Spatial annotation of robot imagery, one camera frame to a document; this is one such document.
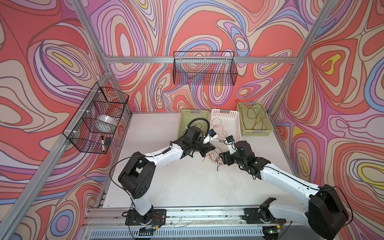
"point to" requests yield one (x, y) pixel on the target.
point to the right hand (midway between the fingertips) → (226, 155)
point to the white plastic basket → (225, 122)
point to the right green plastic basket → (254, 120)
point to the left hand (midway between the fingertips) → (215, 146)
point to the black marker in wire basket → (103, 144)
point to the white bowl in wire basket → (106, 122)
